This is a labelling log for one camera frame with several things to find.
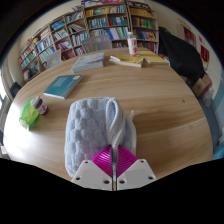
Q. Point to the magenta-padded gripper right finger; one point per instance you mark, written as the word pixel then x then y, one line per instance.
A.
pixel 136 173

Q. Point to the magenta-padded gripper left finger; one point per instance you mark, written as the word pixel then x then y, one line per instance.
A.
pixel 90 173

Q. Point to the light blue waffle towel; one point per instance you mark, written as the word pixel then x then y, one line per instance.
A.
pixel 86 130

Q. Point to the small jar with red label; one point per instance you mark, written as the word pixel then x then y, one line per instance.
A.
pixel 40 106

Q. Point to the green plastic bag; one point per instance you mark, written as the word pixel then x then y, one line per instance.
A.
pixel 28 116

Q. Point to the blue flat board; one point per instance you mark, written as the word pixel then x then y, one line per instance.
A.
pixel 219 151

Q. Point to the teal book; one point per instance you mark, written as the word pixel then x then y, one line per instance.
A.
pixel 63 86

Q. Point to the cardboard box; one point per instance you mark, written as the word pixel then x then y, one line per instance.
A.
pixel 201 86

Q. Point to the grey-blue book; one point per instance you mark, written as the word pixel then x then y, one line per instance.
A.
pixel 88 62

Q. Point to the black office chair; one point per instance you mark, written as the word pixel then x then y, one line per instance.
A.
pixel 15 89

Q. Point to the yellow open book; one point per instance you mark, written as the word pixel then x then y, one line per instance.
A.
pixel 126 60

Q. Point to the yellow flat folder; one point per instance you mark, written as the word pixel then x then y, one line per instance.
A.
pixel 153 57

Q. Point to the narrow grey mesh chair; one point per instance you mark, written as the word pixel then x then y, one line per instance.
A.
pixel 54 59

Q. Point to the black cloth cover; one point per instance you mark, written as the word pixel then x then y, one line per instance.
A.
pixel 180 53

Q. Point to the clear bottle with red label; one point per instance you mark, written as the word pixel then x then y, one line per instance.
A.
pixel 132 45

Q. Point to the wide grey mesh chair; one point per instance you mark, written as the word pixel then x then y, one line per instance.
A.
pixel 96 43

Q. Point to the wooden bookshelf unit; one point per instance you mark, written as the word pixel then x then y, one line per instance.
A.
pixel 100 20

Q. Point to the red wall hanging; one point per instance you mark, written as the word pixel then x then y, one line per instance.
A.
pixel 205 53

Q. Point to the small wooden wall shelf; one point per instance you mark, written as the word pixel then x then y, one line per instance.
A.
pixel 189 35

